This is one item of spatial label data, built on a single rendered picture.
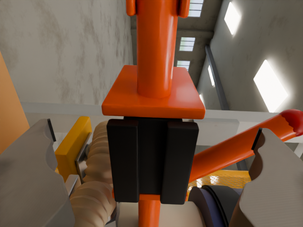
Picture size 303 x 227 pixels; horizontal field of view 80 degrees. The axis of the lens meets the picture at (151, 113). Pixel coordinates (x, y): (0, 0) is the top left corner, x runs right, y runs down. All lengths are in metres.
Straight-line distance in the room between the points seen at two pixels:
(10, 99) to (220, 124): 1.12
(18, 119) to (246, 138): 0.38
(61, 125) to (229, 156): 1.33
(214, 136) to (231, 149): 1.14
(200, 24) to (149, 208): 9.68
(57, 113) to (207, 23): 9.01
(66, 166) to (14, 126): 0.16
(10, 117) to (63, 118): 1.00
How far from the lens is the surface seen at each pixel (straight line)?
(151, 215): 0.19
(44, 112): 1.45
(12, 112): 0.41
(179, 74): 0.16
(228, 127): 1.30
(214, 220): 0.28
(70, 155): 0.28
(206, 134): 1.29
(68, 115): 1.37
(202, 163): 0.18
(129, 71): 0.16
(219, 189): 0.33
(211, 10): 9.63
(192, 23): 9.71
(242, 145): 0.17
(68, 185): 0.23
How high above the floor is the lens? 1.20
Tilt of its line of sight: level
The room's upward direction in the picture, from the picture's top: 92 degrees clockwise
